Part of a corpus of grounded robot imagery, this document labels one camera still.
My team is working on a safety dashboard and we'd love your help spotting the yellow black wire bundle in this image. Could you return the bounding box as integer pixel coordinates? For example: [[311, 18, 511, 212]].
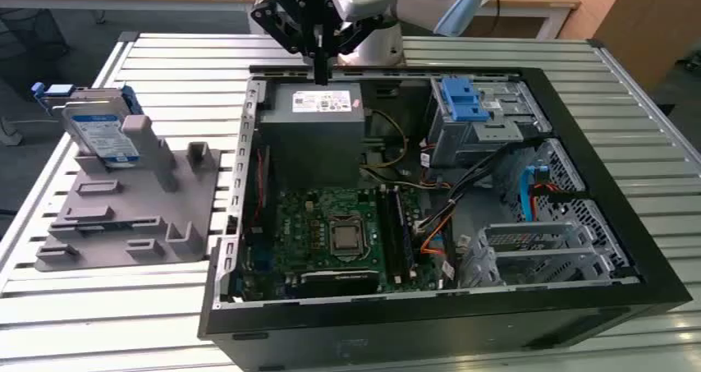
[[359, 108, 410, 170]]

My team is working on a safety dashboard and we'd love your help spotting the blue plastic drive latch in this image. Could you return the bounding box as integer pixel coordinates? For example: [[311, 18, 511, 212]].
[[439, 78, 494, 122]]

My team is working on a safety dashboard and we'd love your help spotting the red yellow black power wire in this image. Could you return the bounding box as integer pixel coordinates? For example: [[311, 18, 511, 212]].
[[531, 184, 587, 204]]

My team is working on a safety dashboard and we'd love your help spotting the black RAM slot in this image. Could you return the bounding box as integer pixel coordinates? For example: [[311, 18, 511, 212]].
[[378, 185, 402, 281]]

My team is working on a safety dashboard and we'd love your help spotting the blue SATA wire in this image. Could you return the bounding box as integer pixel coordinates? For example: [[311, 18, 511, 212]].
[[523, 165, 550, 225]]

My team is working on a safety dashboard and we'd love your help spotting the green motherboard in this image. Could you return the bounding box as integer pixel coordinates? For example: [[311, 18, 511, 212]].
[[239, 185, 439, 301]]

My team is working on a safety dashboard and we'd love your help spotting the black CPU socket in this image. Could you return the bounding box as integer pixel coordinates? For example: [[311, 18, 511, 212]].
[[325, 214, 371, 263]]

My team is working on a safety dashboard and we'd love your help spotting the silver optical drive cage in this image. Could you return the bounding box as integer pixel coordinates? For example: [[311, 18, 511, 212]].
[[426, 76, 552, 168]]

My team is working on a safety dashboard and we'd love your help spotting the grey power supply unit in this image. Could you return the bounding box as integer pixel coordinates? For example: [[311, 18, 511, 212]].
[[255, 80, 366, 188]]

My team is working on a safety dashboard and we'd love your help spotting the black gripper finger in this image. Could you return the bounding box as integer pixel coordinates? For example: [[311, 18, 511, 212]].
[[322, 14, 385, 86], [249, 0, 325, 86]]

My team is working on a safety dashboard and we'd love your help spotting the black open PC case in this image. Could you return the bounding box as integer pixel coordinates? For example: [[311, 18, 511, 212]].
[[197, 64, 694, 372]]

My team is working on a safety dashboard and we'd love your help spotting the silver disk bay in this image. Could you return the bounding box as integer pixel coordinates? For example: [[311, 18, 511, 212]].
[[458, 219, 628, 289]]

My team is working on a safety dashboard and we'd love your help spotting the black graphics card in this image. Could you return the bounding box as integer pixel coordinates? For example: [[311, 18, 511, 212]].
[[298, 268, 379, 298]]

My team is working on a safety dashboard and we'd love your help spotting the hard disk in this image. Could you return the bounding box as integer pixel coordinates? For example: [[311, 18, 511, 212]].
[[30, 82, 143, 170]]

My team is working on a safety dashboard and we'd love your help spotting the grey parts rack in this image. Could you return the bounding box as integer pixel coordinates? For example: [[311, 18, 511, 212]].
[[33, 115, 223, 273]]

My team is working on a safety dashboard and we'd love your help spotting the wooden cabinet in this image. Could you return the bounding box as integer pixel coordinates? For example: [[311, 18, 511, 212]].
[[556, 0, 701, 94]]

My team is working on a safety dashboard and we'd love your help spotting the orange wire bundle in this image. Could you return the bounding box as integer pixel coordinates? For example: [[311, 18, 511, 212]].
[[415, 199, 458, 262]]

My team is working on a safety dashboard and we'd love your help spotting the black mesh waste basket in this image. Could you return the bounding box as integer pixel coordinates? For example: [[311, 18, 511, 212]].
[[0, 8, 70, 102]]

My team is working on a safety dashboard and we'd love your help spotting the white stand foot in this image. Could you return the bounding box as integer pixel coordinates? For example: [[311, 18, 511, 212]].
[[0, 115, 23, 147]]

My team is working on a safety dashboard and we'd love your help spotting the silver CPU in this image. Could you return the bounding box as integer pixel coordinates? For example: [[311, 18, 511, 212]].
[[330, 223, 366, 253]]

